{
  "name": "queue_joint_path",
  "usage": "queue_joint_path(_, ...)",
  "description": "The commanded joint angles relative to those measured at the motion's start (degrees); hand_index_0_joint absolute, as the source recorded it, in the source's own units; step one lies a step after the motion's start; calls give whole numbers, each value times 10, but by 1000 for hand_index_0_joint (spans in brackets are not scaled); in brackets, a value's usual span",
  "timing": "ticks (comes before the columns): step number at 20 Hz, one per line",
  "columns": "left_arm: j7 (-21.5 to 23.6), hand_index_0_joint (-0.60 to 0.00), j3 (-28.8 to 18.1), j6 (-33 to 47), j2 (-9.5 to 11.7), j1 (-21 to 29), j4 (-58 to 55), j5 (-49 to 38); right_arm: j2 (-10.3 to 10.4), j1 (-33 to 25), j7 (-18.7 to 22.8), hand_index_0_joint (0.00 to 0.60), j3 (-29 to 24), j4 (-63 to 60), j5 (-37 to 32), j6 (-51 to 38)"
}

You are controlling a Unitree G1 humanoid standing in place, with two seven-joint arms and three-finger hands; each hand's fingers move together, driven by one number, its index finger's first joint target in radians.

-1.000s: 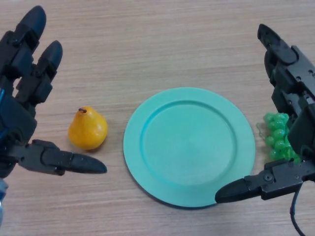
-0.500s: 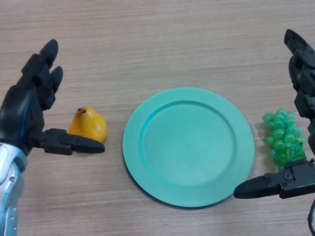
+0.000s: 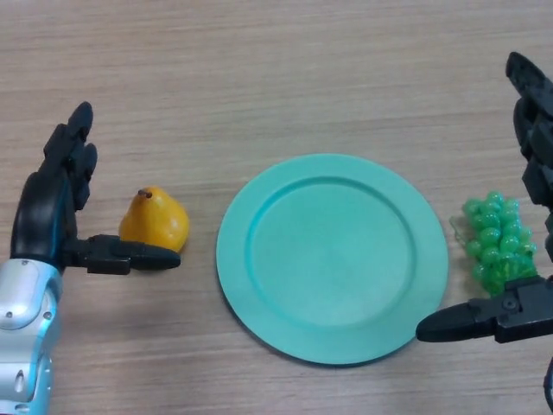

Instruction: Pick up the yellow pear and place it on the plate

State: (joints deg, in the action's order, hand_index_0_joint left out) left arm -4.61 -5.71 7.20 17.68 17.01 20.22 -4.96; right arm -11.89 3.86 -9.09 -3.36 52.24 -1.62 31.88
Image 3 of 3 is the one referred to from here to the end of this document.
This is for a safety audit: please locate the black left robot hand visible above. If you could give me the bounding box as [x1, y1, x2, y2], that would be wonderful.
[10, 101, 181, 276]

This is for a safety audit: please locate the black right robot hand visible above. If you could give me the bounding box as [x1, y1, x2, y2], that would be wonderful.
[415, 51, 553, 345]

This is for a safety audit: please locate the yellow pear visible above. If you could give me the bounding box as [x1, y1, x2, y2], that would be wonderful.
[118, 186, 190, 252]

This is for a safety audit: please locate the teal green round plate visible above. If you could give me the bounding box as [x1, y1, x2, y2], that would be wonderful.
[214, 153, 449, 368]

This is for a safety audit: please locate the green grape bunch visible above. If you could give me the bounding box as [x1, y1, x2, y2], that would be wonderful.
[448, 192, 539, 297]

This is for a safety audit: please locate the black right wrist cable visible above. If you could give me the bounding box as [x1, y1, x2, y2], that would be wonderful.
[543, 356, 553, 407]

